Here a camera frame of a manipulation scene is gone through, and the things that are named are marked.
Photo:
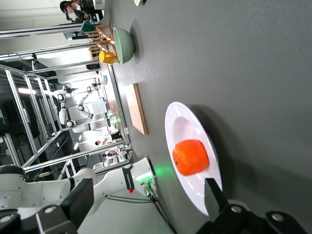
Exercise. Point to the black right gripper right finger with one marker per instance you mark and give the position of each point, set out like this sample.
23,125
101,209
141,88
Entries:
215,204

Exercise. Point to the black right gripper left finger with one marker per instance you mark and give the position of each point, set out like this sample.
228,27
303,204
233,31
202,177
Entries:
78,202

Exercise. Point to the orange fruit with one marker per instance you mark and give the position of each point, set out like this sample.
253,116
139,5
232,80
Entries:
191,157

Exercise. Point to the white round plate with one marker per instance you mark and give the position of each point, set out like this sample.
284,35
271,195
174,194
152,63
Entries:
185,122

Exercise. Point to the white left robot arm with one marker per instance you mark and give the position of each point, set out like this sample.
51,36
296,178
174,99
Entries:
109,182

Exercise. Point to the background white robot arms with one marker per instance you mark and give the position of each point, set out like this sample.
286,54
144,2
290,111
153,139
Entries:
63,114

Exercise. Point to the bamboo cutting board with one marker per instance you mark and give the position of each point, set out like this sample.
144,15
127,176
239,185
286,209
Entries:
136,109

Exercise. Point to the yellow cup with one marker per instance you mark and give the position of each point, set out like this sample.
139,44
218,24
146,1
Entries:
106,57

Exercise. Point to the mint green bowl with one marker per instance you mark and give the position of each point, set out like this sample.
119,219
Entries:
124,45

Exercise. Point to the wooden cup drying rack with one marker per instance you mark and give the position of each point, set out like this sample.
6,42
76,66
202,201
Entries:
102,36

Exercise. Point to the dark green cup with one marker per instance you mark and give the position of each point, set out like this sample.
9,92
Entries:
87,26

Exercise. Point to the person with black hair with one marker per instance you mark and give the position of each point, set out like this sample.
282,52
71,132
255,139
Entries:
70,8

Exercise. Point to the aluminium frame structure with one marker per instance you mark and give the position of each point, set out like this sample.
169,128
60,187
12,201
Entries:
31,122

